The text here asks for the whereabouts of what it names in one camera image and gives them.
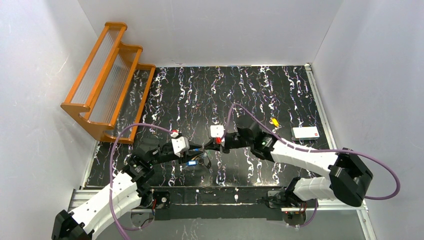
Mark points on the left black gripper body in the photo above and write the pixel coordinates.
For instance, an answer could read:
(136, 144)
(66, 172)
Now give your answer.
(190, 149)

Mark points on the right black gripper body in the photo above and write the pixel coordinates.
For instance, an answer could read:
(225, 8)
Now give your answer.
(220, 145)

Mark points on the yellow key tag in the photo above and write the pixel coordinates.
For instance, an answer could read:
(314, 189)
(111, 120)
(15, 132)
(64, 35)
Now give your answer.
(274, 122)

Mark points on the blue key tag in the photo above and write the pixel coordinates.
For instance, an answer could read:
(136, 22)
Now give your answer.
(192, 163)

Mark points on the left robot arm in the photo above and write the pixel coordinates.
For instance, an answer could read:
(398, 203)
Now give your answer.
(129, 189)

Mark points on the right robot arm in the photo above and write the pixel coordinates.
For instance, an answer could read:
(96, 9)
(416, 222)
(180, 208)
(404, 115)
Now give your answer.
(341, 176)

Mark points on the white box red label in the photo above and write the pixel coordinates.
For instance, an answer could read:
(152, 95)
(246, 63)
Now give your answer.
(304, 133)

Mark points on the orange wooden rack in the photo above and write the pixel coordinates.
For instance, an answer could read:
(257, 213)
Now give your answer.
(101, 89)

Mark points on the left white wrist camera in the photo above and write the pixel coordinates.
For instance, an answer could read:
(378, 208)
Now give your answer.
(180, 144)

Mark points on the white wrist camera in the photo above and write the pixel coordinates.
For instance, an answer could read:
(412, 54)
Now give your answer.
(217, 134)
(180, 144)

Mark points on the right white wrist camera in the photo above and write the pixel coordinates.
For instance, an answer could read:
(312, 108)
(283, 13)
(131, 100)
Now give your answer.
(217, 134)

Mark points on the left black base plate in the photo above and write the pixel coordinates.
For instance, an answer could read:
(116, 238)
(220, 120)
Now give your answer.
(156, 200)

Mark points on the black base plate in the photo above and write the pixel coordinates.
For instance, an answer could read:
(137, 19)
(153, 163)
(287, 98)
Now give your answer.
(280, 199)
(156, 200)

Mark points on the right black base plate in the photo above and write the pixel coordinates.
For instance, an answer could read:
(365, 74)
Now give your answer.
(280, 199)

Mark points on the aluminium frame rail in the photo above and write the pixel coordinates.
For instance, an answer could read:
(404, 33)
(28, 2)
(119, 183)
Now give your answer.
(190, 100)

